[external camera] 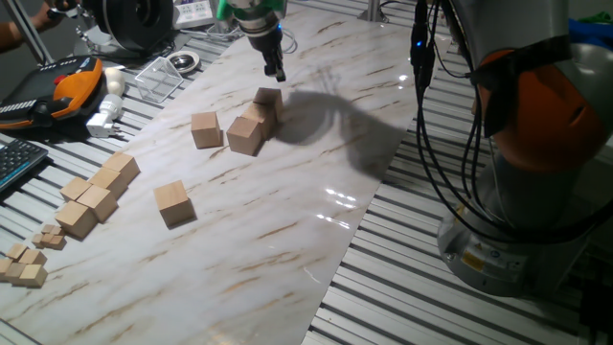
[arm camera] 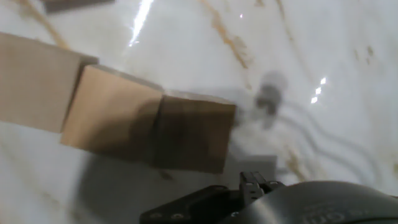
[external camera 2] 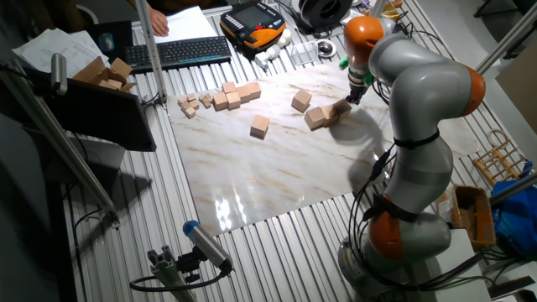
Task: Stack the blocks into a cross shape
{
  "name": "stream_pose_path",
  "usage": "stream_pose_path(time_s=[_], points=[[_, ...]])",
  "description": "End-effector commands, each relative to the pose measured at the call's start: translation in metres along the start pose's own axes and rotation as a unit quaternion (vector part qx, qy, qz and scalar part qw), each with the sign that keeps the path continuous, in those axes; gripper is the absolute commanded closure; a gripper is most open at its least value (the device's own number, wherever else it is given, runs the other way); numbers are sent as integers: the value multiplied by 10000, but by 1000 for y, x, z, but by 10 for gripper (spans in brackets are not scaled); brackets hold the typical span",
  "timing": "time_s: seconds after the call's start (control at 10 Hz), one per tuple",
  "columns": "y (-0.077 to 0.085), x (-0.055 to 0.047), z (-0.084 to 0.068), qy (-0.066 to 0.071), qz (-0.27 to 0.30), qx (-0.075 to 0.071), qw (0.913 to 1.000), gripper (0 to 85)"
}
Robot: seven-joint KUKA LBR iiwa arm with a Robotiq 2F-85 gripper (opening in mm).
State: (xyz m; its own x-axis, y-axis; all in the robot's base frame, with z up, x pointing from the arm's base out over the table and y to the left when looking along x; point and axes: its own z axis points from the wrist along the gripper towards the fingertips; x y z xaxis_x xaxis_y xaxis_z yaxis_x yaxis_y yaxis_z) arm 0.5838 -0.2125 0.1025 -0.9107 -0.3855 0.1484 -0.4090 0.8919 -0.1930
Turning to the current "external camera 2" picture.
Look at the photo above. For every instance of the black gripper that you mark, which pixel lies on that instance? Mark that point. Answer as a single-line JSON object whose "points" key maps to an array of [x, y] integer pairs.
{"points": [[356, 91]]}

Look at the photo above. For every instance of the large wooden cube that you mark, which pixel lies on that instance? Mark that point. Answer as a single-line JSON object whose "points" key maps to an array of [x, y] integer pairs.
{"points": [[243, 94], [253, 89], [301, 100], [228, 87], [330, 116], [342, 106], [314, 118], [220, 101], [233, 100], [259, 126]]}

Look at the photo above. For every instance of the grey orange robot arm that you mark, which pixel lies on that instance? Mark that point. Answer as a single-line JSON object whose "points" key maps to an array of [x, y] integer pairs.
{"points": [[423, 92]]}

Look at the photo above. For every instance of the printed paper stack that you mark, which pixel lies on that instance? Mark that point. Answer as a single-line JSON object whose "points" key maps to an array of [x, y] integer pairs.
{"points": [[54, 48]]}

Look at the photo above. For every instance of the bare person hand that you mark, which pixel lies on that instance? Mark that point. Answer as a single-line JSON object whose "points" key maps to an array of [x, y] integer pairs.
{"points": [[158, 23]]}

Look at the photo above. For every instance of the clear plastic box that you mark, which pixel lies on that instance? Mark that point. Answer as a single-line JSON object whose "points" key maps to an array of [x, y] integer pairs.
{"points": [[303, 52]]}

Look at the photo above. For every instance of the white power strip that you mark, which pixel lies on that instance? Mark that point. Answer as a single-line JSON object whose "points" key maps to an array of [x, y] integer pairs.
{"points": [[348, 14]]}

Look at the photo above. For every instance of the black filament spool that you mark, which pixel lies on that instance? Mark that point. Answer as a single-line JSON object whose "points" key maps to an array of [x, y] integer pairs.
{"points": [[325, 12]]}

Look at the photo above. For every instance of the gold foil packet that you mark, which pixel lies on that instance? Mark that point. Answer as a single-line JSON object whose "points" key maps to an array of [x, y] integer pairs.
{"points": [[392, 11]]}

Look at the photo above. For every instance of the white marble pattern sheet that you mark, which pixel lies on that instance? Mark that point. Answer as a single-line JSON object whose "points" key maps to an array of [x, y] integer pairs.
{"points": [[251, 176]]}

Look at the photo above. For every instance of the black orange teach pendant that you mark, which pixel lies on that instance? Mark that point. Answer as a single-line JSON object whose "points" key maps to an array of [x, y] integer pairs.
{"points": [[251, 25]]}

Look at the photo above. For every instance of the small wooden rack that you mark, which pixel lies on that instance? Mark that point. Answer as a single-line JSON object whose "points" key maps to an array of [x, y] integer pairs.
{"points": [[482, 164]]}

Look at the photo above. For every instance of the orange cardboard box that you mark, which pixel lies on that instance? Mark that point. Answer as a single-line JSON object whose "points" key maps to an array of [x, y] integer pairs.
{"points": [[470, 209]]}

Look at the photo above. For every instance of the medium wooden cube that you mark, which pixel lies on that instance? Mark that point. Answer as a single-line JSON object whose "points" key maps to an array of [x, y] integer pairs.
{"points": [[194, 104], [191, 97], [182, 100], [185, 105], [190, 112]]}

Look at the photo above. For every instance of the brown cardboard board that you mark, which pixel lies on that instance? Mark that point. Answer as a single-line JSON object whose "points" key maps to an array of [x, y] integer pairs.
{"points": [[520, 88]]}

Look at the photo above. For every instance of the black computer keyboard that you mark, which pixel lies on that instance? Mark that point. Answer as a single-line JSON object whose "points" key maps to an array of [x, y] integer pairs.
{"points": [[178, 52]]}

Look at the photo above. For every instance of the white paper sheet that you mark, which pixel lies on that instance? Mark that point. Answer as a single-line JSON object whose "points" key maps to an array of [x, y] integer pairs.
{"points": [[189, 23]]}

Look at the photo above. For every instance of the blue bag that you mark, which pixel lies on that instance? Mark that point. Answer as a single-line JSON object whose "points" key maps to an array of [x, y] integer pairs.
{"points": [[518, 222]]}

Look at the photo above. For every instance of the black mouse pad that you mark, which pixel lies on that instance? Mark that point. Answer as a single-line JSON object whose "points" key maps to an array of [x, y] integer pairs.
{"points": [[121, 33]]}

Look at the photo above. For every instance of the black monitor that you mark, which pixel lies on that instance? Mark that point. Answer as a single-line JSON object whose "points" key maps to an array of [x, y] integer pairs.
{"points": [[105, 117]]}

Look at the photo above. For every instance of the open cardboard box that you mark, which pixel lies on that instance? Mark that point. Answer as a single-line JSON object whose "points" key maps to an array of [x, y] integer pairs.
{"points": [[105, 75]]}

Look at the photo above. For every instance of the dark computer mouse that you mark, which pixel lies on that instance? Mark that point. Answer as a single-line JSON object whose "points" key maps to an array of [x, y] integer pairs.
{"points": [[106, 41]]}

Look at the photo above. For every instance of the slanted aluminium pole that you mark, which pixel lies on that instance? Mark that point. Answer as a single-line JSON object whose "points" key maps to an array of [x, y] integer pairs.
{"points": [[84, 172]]}

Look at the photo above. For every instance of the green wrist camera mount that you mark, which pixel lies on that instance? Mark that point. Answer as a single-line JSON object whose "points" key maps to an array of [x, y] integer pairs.
{"points": [[368, 78]]}

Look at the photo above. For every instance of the aluminium frame post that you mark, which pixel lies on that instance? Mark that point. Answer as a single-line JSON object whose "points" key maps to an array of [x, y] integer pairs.
{"points": [[379, 6], [151, 50]]}

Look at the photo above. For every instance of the aluminium frame bar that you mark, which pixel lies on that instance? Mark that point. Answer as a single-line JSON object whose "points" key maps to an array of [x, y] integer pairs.
{"points": [[514, 189], [503, 44]]}

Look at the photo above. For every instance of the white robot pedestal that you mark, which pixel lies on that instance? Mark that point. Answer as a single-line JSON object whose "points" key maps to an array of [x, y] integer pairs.
{"points": [[461, 260]]}

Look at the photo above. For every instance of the silver camera blue cap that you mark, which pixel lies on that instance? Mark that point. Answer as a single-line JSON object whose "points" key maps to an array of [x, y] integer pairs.
{"points": [[207, 245]]}

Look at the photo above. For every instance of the aluminium profile camera mount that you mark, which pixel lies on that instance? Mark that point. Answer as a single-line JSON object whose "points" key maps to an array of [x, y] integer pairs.
{"points": [[168, 272]]}

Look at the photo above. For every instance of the silver depth camera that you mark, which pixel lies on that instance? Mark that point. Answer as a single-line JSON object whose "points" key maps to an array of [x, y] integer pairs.
{"points": [[58, 73]]}

